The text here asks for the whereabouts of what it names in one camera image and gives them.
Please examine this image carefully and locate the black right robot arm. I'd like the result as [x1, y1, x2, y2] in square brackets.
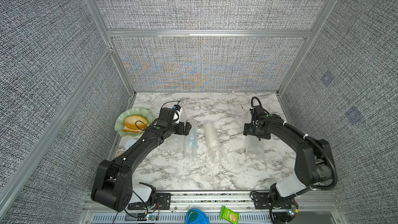
[243, 96, 338, 223]

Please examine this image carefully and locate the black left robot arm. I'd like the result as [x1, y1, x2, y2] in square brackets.
[91, 120, 192, 212]

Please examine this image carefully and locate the bubble wrapped blue item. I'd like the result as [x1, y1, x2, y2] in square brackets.
[184, 119, 198, 159]

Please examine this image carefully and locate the bread roll sandwich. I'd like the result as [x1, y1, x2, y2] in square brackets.
[123, 115, 149, 133]

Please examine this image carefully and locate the green scalloped glass plate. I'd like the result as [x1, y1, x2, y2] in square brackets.
[115, 107, 154, 137]

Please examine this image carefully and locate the white round lid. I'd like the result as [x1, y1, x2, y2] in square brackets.
[124, 139, 137, 151]

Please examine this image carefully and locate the green snack packet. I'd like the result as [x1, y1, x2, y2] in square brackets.
[219, 206, 239, 224]

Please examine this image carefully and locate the blue plastic container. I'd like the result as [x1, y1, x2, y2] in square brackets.
[184, 208, 210, 224]

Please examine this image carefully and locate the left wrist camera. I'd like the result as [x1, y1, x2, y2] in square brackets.
[159, 105, 182, 124]

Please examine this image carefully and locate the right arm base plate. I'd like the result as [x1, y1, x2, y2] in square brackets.
[249, 191, 299, 209]

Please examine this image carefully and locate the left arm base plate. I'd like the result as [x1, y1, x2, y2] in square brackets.
[127, 192, 171, 211]

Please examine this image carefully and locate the aluminium front rail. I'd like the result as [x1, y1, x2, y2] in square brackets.
[78, 190, 349, 224]

